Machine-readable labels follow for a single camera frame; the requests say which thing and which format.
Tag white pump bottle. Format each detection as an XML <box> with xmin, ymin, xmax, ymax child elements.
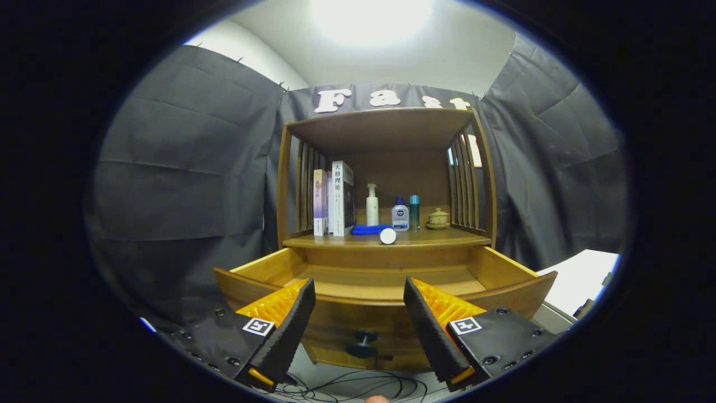
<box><xmin>366</xmin><ymin>183</ymin><xmax>380</xmax><ymax>226</ymax></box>

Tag black floor cables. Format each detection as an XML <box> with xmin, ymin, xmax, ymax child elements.
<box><xmin>274</xmin><ymin>369</ymin><xmax>431</xmax><ymax>403</ymax></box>

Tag ceiling light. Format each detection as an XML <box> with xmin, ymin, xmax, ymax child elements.
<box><xmin>310</xmin><ymin>0</ymin><xmax>434</xmax><ymax>48</ymax></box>

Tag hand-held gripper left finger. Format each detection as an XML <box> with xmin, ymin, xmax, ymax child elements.
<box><xmin>158</xmin><ymin>278</ymin><xmax>317</xmax><ymax>391</ymax></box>

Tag white box-shaped furniture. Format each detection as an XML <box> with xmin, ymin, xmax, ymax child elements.
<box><xmin>536</xmin><ymin>249</ymin><xmax>620</xmax><ymax>317</ymax></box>

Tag wooden drawer with black knob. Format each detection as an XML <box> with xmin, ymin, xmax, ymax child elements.
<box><xmin>214</xmin><ymin>245</ymin><xmax>558</xmax><ymax>371</ymax></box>

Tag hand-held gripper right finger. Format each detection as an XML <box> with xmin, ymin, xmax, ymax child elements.
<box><xmin>403</xmin><ymin>276</ymin><xmax>560</xmax><ymax>392</ymax></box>

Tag white bottle with blue cap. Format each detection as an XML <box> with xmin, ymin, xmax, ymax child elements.
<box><xmin>391</xmin><ymin>196</ymin><xmax>410</xmax><ymax>232</ymax></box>

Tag purple book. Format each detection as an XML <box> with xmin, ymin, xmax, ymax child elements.
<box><xmin>313</xmin><ymin>169</ymin><xmax>329</xmax><ymax>237</ymax></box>

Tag wooden countertop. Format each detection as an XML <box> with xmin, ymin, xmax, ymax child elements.
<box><xmin>282</xmin><ymin>227</ymin><xmax>493</xmax><ymax>250</ymax></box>

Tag wooden cabinet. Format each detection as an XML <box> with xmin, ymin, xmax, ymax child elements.
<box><xmin>276</xmin><ymin>107</ymin><xmax>498</xmax><ymax>269</ymax></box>

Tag white book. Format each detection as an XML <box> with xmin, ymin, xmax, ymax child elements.
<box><xmin>328</xmin><ymin>161</ymin><xmax>355</xmax><ymax>237</ymax></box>

